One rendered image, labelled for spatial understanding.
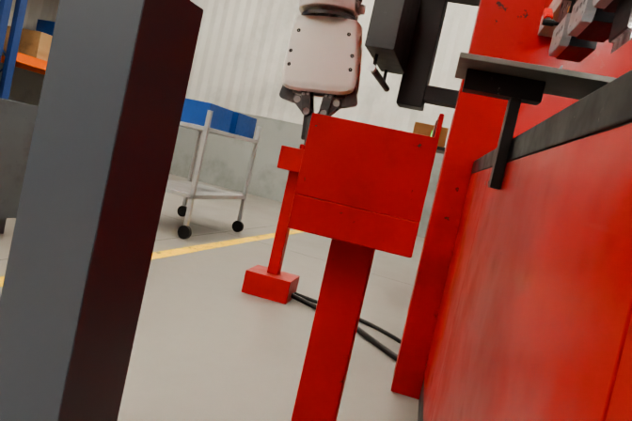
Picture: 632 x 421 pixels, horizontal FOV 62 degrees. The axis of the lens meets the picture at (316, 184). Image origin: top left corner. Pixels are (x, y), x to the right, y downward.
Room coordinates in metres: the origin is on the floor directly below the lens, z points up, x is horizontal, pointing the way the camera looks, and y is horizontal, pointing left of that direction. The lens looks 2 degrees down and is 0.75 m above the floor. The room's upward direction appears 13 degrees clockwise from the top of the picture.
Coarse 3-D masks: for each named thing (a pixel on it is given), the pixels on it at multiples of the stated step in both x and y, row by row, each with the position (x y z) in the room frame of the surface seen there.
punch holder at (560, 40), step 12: (564, 0) 1.44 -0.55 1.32; (564, 12) 1.39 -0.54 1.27; (564, 24) 1.34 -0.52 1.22; (552, 36) 1.48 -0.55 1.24; (564, 36) 1.34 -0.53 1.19; (552, 48) 1.43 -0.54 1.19; (564, 48) 1.37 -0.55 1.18; (576, 48) 1.35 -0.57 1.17; (588, 48) 1.33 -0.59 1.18; (576, 60) 1.45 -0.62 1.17
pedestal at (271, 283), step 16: (288, 160) 2.71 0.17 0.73; (288, 176) 2.78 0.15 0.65; (288, 192) 2.77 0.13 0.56; (288, 208) 2.77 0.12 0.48; (272, 256) 2.78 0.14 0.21; (256, 272) 2.73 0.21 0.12; (272, 272) 2.77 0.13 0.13; (256, 288) 2.71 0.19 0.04; (272, 288) 2.70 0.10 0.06; (288, 288) 2.68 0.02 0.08
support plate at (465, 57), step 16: (464, 64) 1.00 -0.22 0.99; (480, 64) 0.97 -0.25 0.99; (496, 64) 0.95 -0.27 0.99; (512, 64) 0.94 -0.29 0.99; (528, 64) 0.93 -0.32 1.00; (544, 80) 0.99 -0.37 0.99; (560, 80) 0.96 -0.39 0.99; (576, 80) 0.94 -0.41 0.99; (592, 80) 0.91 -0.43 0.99; (608, 80) 0.90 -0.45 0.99; (576, 96) 1.06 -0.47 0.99
